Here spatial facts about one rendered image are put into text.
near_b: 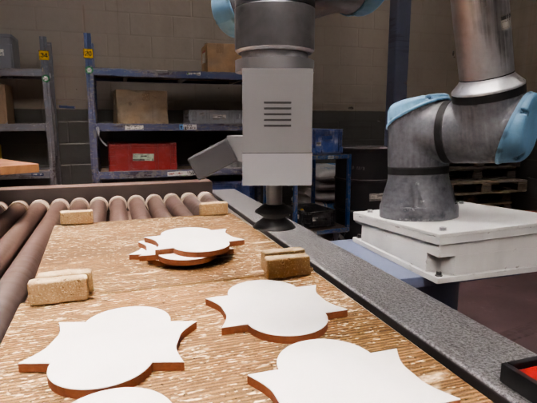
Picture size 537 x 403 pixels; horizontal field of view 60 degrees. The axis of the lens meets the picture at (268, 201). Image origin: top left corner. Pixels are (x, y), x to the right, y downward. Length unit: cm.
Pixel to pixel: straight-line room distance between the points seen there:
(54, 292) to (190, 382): 23
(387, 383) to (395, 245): 56
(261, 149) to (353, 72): 571
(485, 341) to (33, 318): 45
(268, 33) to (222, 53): 446
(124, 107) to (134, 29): 104
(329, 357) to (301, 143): 18
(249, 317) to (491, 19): 60
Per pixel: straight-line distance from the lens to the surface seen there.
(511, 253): 91
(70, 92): 540
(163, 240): 70
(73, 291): 56
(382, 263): 90
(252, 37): 43
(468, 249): 84
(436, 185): 92
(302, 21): 44
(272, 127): 42
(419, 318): 56
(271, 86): 42
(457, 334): 54
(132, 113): 479
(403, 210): 91
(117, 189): 141
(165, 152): 476
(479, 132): 86
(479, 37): 85
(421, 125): 90
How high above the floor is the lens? 113
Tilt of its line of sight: 10 degrees down
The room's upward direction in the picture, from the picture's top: straight up
